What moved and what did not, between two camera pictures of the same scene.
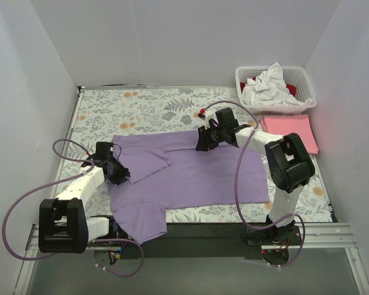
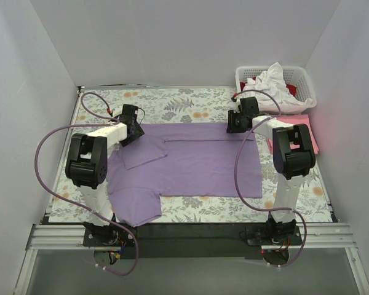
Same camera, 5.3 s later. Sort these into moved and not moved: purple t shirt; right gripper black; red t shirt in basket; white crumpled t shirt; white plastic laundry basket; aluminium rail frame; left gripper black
Moved: purple t shirt; left gripper black; right gripper black
Not moved: aluminium rail frame; white plastic laundry basket; white crumpled t shirt; red t shirt in basket
